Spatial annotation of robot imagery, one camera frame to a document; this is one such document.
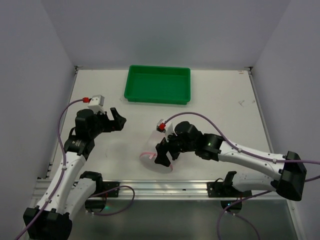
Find white mesh laundry bag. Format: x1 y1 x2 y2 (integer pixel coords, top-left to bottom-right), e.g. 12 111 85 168
139 130 173 174

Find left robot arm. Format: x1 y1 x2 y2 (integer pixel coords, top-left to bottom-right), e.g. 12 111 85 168
23 107 127 240

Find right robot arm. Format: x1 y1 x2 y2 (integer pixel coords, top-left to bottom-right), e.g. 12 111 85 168
154 121 307 202

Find green plastic tray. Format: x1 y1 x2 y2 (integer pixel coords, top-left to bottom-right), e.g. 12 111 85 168
124 65 191 105

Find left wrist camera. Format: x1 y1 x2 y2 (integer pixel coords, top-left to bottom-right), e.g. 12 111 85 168
87 95 105 114

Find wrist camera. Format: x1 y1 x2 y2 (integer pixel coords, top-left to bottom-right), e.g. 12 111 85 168
156 119 174 141
87 95 105 114

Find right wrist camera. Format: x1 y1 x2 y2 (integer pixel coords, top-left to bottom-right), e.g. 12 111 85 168
156 119 174 141

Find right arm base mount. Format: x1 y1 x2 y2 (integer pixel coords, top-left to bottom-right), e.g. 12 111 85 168
206 171 252 209

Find aluminium mounting rail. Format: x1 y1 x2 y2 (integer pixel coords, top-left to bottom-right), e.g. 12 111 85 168
31 179 282 201

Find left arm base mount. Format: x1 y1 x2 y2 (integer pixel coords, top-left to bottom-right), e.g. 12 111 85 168
84 181 120 213

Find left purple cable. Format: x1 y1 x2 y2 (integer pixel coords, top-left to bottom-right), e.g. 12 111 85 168
14 96 91 240

